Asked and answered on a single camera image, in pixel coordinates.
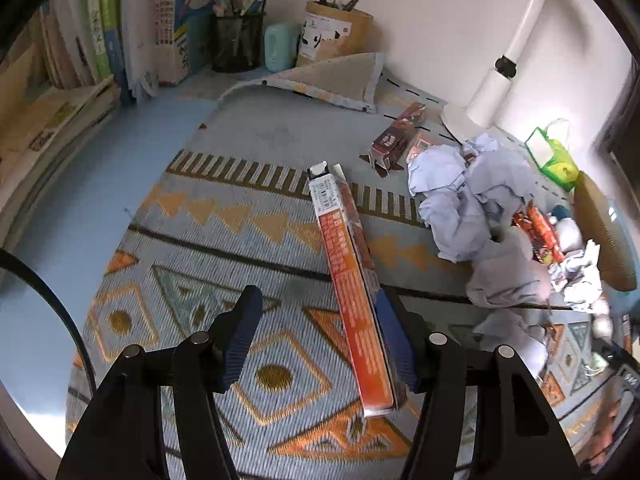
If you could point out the black mesh pen holder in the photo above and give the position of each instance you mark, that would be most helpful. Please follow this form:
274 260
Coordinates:
239 42

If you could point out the crumpled blue tissue pile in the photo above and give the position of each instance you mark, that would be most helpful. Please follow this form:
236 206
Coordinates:
480 215

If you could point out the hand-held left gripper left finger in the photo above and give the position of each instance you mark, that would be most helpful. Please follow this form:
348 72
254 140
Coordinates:
240 345

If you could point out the light brown small box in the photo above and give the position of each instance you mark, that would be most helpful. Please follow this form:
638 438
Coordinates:
425 147

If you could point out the white desk lamp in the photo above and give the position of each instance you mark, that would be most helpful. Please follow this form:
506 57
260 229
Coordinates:
492 95

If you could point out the orange snack packet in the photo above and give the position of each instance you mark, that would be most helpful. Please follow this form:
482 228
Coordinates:
542 235

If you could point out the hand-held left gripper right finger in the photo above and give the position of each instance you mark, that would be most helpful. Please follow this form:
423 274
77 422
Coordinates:
396 347

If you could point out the row of standing books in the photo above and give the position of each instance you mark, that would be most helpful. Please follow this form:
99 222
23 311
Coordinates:
130 20

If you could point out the dark brown long box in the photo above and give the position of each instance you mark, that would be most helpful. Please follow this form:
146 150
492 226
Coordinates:
395 135

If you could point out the green tissue pack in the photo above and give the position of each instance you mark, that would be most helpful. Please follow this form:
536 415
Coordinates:
560 165

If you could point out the long orange red box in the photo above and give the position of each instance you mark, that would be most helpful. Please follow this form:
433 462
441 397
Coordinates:
350 285

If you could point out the stack of flat books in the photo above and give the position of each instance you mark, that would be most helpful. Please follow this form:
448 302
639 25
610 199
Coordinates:
45 125

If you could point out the teal plastic box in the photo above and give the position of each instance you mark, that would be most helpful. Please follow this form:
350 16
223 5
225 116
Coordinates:
281 47

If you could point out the kraft cardboard pen holder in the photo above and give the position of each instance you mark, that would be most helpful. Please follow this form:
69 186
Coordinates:
335 35

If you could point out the patterned woven mat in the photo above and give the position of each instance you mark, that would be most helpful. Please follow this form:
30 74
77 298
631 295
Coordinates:
200 240

